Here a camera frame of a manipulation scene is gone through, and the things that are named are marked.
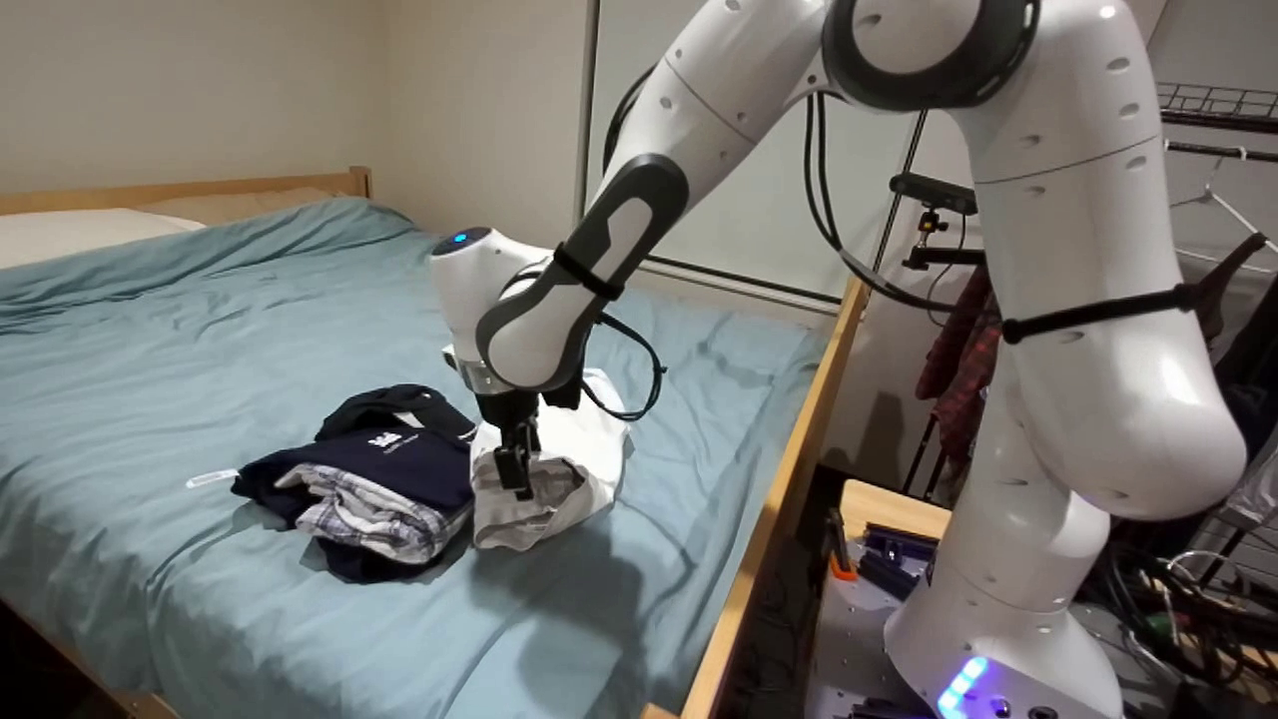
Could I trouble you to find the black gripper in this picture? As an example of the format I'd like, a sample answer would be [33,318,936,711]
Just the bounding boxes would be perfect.
[479,392,543,500]

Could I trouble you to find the white shorts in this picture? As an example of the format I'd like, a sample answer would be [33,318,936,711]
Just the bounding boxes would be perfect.
[470,369,627,550]

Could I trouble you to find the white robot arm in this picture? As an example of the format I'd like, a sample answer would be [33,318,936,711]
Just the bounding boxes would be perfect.
[433,0,1247,719]

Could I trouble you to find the blue bed sheet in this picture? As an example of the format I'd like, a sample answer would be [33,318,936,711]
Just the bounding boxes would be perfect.
[0,195,832,719]

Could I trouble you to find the navy blue folded clothes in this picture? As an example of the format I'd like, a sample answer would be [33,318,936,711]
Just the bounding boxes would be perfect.
[233,382,476,585]

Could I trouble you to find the wooden side table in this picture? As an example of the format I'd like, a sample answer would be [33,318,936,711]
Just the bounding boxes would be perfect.
[803,477,958,719]

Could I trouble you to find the hanging clothes in closet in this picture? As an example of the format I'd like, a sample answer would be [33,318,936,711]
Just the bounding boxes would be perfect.
[913,233,1271,489]

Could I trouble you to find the white pillow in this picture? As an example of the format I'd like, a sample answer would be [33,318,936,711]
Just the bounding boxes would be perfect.
[0,209,201,266]

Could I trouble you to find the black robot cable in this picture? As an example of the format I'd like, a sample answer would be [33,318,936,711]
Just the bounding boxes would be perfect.
[534,64,1014,428]

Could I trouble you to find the black camera on stand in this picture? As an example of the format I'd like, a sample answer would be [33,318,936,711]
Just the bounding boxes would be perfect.
[892,172,978,273]

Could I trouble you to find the wooden bed frame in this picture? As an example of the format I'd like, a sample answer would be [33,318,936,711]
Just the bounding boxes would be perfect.
[0,163,871,719]

